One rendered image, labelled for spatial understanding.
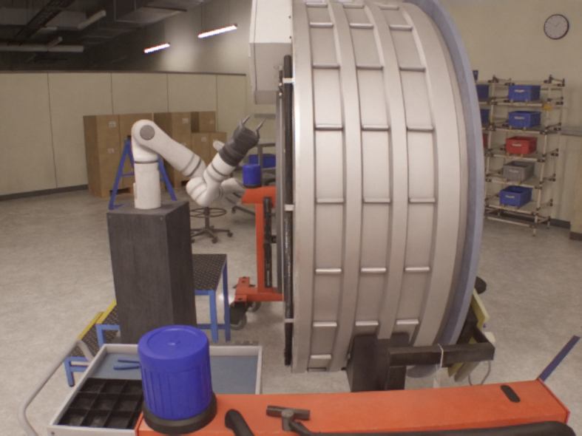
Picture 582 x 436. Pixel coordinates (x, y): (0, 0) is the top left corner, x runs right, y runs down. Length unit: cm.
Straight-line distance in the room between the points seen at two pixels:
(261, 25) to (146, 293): 104
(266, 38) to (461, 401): 103
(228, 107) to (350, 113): 949
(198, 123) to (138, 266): 771
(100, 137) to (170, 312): 649
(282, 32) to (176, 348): 94
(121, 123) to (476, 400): 773
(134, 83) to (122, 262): 793
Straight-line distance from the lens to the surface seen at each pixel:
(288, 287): 119
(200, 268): 256
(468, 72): 126
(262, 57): 136
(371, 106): 118
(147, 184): 174
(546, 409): 92
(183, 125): 870
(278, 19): 142
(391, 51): 129
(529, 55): 679
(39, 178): 906
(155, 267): 173
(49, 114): 904
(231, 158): 145
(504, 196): 609
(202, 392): 77
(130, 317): 187
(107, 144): 814
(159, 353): 73
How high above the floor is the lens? 147
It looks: 14 degrees down
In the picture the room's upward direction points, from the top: straight up
